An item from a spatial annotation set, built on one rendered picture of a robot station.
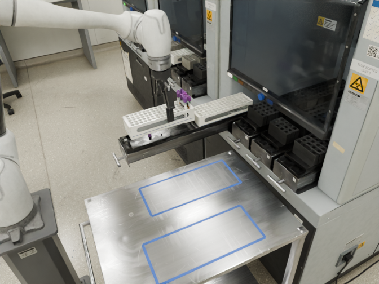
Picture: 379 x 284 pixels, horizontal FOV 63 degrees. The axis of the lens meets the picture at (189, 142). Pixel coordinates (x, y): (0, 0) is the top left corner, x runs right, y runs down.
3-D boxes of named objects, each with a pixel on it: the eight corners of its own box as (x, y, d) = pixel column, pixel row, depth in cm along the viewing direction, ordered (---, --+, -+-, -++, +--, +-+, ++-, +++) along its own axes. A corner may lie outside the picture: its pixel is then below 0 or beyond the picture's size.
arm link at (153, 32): (177, 53, 118) (161, 44, 127) (174, 10, 108) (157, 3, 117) (152, 61, 113) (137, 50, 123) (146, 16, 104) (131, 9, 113)
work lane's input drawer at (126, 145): (243, 110, 166) (245, 96, 161) (259, 123, 156) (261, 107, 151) (111, 154, 142) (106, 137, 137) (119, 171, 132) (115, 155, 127)
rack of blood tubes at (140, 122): (185, 110, 146) (184, 98, 142) (195, 119, 139) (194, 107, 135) (124, 128, 136) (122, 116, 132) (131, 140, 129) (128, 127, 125)
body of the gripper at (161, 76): (148, 65, 125) (150, 86, 130) (155, 73, 118) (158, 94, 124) (164, 61, 127) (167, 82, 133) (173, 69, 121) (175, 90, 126)
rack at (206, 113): (241, 102, 160) (241, 92, 156) (252, 111, 152) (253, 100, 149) (189, 119, 150) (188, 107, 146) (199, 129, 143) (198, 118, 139)
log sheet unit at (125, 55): (126, 76, 322) (119, 42, 300) (134, 87, 302) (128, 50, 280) (123, 76, 321) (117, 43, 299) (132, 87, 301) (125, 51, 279)
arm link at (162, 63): (151, 60, 114) (154, 74, 118) (174, 54, 117) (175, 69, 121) (143, 52, 121) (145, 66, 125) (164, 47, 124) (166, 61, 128)
